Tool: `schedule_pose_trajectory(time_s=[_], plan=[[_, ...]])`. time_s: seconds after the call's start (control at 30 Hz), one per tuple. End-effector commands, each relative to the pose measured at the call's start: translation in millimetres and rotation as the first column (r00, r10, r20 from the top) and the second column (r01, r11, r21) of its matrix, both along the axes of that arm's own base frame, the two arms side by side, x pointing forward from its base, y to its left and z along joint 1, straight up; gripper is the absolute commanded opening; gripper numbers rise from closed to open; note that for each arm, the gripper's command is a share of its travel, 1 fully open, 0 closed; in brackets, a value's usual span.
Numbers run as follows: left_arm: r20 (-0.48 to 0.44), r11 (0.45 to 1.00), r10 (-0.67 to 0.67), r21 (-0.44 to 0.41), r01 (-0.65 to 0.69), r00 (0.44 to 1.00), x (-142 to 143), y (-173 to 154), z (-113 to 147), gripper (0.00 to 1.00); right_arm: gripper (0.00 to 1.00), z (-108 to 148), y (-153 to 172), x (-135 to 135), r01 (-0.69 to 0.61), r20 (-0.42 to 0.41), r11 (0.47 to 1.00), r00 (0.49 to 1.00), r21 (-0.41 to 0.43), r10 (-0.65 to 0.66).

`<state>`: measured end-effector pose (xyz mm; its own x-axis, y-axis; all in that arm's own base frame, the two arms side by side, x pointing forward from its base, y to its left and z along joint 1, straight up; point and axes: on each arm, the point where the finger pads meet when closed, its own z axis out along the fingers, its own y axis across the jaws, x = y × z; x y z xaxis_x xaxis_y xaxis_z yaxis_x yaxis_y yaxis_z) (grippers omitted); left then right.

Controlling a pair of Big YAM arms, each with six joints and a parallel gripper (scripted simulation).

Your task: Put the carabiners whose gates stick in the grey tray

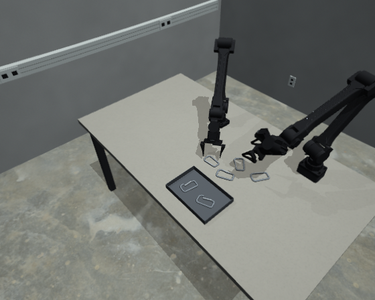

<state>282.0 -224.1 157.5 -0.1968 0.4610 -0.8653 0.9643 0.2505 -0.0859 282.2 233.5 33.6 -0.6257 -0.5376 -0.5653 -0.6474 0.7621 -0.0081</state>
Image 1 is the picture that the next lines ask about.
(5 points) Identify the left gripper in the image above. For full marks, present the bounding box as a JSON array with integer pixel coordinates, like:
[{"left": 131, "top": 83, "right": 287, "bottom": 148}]
[{"left": 242, "top": 139, "right": 273, "bottom": 163}]

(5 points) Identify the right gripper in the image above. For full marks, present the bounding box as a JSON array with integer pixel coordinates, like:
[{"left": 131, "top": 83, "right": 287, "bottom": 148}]
[{"left": 200, "top": 138, "right": 226, "bottom": 157}]

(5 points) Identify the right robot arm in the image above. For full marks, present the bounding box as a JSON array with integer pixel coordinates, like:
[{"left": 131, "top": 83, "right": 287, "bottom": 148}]
[{"left": 207, "top": 37, "right": 235, "bottom": 144}]

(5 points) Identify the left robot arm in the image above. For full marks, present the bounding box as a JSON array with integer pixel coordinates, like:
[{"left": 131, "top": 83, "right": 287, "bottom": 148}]
[{"left": 254, "top": 70, "right": 375, "bottom": 177}]

